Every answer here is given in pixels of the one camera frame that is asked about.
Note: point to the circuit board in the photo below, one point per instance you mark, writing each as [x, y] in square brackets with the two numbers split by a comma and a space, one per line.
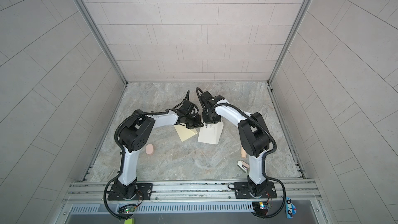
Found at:
[127, 209]
[261, 208]

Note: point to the yellow envelope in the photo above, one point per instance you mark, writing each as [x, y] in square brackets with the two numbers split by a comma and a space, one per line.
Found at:
[185, 133]

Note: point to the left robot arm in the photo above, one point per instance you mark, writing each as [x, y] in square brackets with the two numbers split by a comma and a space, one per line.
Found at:
[133, 133]

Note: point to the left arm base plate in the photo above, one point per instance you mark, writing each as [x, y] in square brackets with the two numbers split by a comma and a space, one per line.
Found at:
[134, 191]

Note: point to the aluminium rail frame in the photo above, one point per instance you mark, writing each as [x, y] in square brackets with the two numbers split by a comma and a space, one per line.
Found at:
[193, 202]

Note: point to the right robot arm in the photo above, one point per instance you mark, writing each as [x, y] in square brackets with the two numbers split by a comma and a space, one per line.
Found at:
[254, 135]

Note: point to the right circuit board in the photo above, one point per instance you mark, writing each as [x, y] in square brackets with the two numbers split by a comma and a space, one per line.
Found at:
[261, 208]

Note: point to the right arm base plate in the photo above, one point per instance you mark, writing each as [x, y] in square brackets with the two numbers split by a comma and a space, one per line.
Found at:
[249, 190]

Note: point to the beige toy microphone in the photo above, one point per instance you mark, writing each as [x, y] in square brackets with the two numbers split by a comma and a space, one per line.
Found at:
[243, 153]

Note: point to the cream white envelope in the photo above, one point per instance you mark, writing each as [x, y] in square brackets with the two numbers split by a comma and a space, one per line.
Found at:
[210, 133]

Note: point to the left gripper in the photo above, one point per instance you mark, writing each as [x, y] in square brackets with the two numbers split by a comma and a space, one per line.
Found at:
[198, 121]

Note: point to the left circuit board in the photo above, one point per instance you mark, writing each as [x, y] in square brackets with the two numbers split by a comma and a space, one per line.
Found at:
[127, 209]

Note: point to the blue toy car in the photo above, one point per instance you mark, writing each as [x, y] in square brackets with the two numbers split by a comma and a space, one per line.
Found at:
[290, 208]

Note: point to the pink white tape dispenser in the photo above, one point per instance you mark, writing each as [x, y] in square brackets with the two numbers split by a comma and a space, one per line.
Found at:
[243, 166]

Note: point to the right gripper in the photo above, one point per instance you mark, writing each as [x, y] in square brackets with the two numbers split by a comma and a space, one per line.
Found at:
[207, 121]

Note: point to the green sticky note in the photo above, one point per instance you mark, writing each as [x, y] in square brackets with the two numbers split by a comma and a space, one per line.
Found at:
[129, 221]

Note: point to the pink oval eraser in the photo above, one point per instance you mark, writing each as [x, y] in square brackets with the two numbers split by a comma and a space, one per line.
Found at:
[149, 149]

